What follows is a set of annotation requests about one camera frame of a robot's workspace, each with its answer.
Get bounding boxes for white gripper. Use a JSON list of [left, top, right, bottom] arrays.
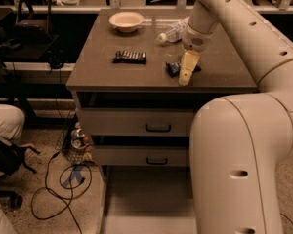
[[179, 24, 212, 86]]

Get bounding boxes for blue rxbar blueberry wrapper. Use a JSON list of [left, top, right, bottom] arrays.
[[165, 62, 201, 77]]

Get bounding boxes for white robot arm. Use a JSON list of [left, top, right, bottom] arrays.
[[183, 0, 293, 234]]

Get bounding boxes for grey drawer cabinet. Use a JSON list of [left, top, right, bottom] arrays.
[[65, 7, 259, 234]]

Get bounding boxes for grey top drawer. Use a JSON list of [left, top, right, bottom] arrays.
[[76, 108, 193, 137]]

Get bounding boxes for grey middle drawer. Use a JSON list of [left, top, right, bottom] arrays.
[[91, 146, 189, 167]]

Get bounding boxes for grey open bottom drawer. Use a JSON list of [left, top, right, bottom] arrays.
[[98, 166, 196, 234]]

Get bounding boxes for clear plastic water bottle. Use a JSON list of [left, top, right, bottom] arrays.
[[157, 18, 188, 43]]

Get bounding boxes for dark striped snack bar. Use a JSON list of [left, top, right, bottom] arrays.
[[112, 51, 147, 64]]

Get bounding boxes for white bowl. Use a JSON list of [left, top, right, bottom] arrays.
[[108, 12, 144, 33]]

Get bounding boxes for metal cans on floor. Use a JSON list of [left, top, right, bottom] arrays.
[[70, 122, 90, 150]]

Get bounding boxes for person leg white trousers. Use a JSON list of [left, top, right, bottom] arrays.
[[0, 103, 39, 178]]

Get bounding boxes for black chair base caster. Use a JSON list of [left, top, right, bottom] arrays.
[[0, 190, 23, 210]]

